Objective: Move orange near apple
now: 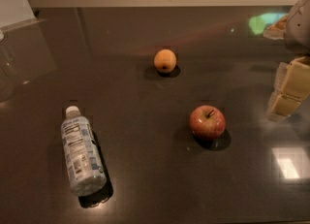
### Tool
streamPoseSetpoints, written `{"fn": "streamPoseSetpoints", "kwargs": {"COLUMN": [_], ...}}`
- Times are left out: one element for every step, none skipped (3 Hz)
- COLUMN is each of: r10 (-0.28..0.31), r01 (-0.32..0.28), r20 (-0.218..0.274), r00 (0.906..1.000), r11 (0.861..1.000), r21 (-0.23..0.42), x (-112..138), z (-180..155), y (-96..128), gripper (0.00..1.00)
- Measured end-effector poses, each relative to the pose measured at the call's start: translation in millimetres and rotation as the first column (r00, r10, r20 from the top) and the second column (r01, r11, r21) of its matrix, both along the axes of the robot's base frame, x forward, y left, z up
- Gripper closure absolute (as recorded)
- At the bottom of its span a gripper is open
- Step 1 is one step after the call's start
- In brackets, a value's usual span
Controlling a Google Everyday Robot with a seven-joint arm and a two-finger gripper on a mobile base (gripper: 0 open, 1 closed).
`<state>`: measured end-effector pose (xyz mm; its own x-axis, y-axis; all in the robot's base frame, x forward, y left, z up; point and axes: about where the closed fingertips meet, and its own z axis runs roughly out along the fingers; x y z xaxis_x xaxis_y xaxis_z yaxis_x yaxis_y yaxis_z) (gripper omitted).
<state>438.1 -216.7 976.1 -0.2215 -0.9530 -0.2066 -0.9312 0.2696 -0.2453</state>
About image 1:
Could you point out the red apple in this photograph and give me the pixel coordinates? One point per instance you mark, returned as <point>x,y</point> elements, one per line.
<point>207,123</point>

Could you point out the orange fruit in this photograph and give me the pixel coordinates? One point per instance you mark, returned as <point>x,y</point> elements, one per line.
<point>165,61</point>

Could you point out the clear plastic water bottle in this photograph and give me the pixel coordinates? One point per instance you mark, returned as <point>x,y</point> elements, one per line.
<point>84,165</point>

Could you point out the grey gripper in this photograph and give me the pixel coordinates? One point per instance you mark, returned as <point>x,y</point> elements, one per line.
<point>298,29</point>

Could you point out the white board at left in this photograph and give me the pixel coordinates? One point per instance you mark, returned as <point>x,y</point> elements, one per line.
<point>16,13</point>

